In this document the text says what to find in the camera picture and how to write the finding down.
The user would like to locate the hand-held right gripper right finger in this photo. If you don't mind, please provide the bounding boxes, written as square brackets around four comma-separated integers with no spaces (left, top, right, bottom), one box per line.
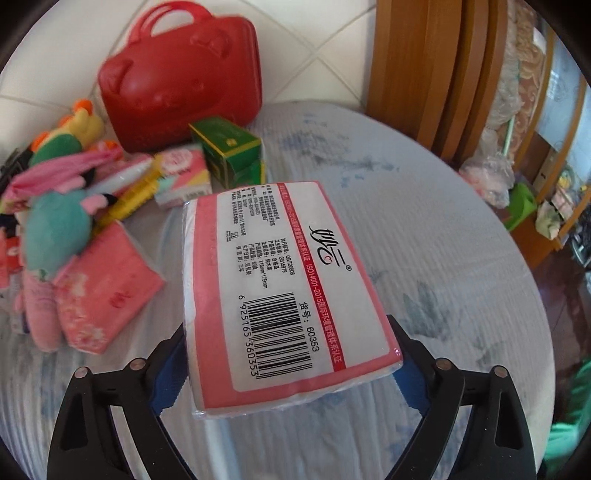
[386,314,539,480]

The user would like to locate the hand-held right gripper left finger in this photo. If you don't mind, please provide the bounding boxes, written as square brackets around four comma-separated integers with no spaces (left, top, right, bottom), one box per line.
[46,323,195,480]

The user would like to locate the pink white tissue packet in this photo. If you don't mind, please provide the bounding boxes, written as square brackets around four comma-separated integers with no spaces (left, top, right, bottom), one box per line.
[182,181,404,420]

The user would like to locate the desktop with blue printed cloth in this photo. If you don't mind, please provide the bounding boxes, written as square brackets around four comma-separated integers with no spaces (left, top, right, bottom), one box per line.
[0,99,556,480]

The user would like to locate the pink floral tissue packet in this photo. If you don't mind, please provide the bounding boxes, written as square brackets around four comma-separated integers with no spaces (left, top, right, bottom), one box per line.
[55,222,167,356]

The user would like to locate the person's green clothing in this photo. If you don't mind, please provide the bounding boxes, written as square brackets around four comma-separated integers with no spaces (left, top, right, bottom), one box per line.
[549,360,591,463]

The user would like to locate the yellow marker pen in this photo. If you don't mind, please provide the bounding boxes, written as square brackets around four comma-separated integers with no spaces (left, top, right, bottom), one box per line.
[95,174,160,230]

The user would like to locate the teal plush toy pink limbs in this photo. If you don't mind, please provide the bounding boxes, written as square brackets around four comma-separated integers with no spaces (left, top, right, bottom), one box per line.
[14,189,110,354]

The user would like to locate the white marker pen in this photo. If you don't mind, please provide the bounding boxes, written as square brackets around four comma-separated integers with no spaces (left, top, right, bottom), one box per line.
[87,164,153,195]

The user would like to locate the small pink white packet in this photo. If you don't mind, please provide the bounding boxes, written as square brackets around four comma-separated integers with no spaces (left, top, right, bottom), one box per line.
[154,144,213,209]

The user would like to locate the green plastic stool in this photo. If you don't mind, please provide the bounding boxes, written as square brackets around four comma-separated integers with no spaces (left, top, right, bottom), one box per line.
[501,182,539,232]

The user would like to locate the white plastic bag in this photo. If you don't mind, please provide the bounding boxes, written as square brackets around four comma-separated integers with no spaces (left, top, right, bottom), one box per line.
[459,154,516,209]

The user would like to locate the green cardboard box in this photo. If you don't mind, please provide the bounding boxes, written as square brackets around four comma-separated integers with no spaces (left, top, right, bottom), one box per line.
[189,117,267,190]

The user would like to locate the green plush toy orange spots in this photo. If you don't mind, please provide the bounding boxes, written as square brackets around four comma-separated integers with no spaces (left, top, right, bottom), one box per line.
[27,99,105,168]

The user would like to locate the wooden shelf unit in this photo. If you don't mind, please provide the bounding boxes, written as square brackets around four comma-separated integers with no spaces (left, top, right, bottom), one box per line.
[508,28,591,265]

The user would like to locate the red plastic carry case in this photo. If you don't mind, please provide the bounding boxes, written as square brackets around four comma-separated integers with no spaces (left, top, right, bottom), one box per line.
[98,0,263,154]

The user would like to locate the green broom handle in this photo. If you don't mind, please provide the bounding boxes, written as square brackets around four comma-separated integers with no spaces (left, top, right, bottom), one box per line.
[501,115,518,158]

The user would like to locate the wooden door frame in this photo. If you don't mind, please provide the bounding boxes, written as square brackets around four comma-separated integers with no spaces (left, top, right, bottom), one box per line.
[367,0,509,163]

